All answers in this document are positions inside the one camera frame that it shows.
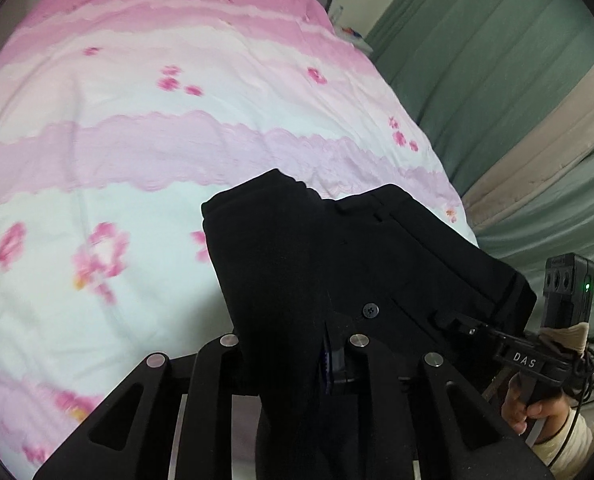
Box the black camera module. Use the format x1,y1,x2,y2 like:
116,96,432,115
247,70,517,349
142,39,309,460
541,252,594,328

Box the white nightstand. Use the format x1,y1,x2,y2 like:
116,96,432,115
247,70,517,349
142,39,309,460
334,25,373,56

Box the cream sleeve forearm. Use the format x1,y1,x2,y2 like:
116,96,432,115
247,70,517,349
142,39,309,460
532,408,594,480

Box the black pants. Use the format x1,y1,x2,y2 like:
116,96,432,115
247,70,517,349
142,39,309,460
201,170,536,479

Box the black cable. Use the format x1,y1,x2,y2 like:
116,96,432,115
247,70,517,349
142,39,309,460
541,336,594,476

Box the green curtain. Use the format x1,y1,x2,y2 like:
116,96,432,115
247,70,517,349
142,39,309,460
364,0,594,411

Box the right hand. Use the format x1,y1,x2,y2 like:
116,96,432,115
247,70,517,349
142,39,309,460
501,374,570,444

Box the beige curtain panel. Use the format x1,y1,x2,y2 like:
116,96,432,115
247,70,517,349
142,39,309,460
463,64,594,233

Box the pink floral quilt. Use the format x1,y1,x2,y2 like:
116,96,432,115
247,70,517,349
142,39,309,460
0,0,473,479

